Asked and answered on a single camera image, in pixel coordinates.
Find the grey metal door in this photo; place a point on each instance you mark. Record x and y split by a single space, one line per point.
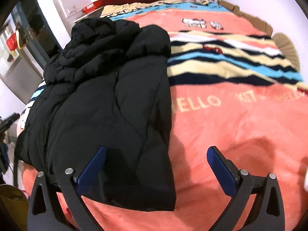
19 74

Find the teal door frame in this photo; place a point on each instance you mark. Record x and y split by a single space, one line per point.
41 42

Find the red hanging bag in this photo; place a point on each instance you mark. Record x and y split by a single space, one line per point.
12 42

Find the beige woven hand fan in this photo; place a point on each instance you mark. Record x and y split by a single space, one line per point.
287 47

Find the red box on shelf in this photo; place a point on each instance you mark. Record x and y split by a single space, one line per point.
93 6

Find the white bedside shelf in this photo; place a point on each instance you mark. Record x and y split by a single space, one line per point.
94 14

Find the brown cardboard sheet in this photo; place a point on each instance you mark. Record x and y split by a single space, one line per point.
255 21

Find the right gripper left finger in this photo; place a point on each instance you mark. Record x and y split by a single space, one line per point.
45 211

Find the Hello Kitty striped blanket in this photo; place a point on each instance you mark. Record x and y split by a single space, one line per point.
231 87

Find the white wall switch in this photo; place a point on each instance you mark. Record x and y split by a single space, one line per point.
71 10

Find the black hooded puffer jacket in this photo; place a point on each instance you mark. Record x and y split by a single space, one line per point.
105 112

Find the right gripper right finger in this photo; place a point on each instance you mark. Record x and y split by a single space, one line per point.
267 212

